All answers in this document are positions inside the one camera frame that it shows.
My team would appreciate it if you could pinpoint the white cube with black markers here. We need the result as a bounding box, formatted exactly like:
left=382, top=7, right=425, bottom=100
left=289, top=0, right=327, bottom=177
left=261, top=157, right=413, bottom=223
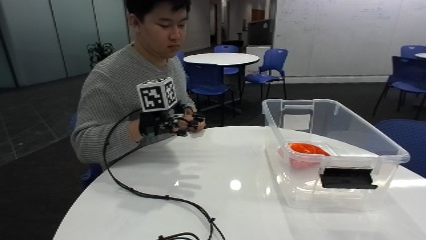
left=136, top=77, right=180, bottom=113

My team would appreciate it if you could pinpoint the blue chair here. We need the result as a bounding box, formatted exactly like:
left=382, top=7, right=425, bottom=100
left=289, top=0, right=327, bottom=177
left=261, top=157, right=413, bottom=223
left=182, top=61, right=237, bottom=126
left=213, top=44, right=241, bottom=76
left=374, top=118, right=426, bottom=178
left=399, top=44, right=426, bottom=60
left=371, top=55, right=426, bottom=120
left=242, top=48, right=290, bottom=101

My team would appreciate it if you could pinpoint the the person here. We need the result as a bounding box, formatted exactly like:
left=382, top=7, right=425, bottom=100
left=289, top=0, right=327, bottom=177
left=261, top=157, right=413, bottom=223
left=71, top=0, right=208, bottom=168

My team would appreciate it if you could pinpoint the orange bowl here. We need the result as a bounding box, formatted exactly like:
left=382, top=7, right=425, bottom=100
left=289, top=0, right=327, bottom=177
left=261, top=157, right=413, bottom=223
left=278, top=142, right=331, bottom=169

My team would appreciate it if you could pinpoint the green potted plant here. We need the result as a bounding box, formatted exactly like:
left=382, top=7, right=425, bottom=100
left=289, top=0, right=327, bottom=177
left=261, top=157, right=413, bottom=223
left=85, top=41, right=116, bottom=68

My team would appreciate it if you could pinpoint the small clear plastic container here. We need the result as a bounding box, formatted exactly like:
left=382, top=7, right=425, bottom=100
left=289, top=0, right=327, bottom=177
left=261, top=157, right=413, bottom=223
left=278, top=142, right=383, bottom=172

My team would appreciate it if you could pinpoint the large clear plastic bin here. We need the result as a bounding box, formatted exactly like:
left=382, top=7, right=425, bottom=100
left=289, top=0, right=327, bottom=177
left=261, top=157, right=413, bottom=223
left=261, top=98, right=411, bottom=212

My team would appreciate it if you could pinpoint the black rectangular block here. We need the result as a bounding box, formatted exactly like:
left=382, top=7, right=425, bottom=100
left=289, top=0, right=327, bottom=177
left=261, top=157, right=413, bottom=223
left=318, top=167, right=379, bottom=190

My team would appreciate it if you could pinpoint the black glove cable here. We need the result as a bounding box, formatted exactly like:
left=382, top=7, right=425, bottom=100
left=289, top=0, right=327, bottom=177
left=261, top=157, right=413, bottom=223
left=101, top=108, right=226, bottom=240

